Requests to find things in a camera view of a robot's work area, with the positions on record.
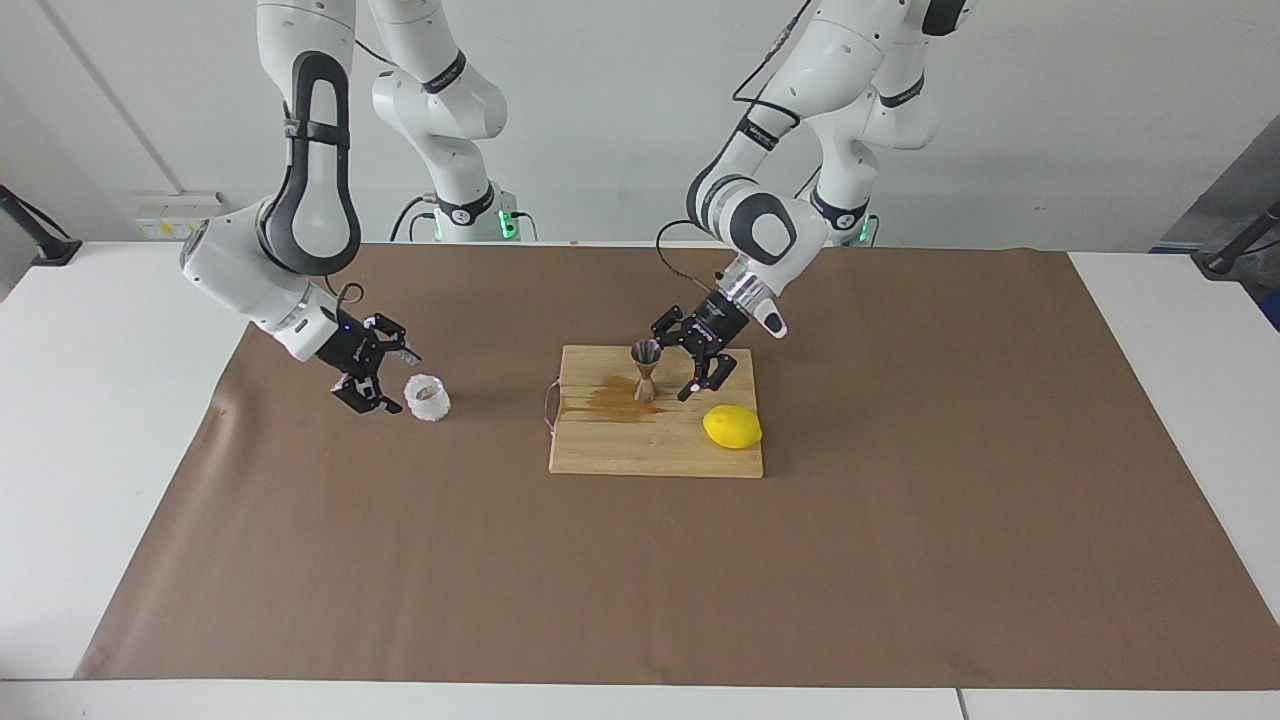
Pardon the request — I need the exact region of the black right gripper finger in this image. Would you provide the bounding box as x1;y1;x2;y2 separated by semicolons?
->
332;372;405;417
362;313;423;368

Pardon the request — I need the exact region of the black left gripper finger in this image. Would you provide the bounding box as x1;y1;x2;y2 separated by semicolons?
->
678;348;740;404
650;306;696;348

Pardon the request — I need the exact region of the clear textured glass cup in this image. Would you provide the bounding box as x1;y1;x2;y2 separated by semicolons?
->
403;374;452;424

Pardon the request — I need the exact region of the steel double jigger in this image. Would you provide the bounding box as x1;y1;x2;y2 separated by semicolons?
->
629;339;662;404

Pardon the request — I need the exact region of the yellow lemon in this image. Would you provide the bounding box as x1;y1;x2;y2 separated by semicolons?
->
702;404;764;451

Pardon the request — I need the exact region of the wooden cutting board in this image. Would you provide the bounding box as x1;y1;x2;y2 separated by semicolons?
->
545;345;764;479

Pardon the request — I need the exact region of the brown paper table mat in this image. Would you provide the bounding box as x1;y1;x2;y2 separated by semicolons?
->
75;243;1280;691

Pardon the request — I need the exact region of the black stand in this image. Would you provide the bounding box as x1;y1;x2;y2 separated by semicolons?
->
0;185;83;267
1195;200;1280;281

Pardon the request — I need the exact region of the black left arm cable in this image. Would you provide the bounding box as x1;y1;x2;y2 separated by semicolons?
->
655;0;813;296

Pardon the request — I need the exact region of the black right base cable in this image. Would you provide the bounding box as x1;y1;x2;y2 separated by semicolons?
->
390;195;441;243

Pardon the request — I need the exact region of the white wall socket box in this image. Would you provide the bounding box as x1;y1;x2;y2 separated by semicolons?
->
133;190;226;241

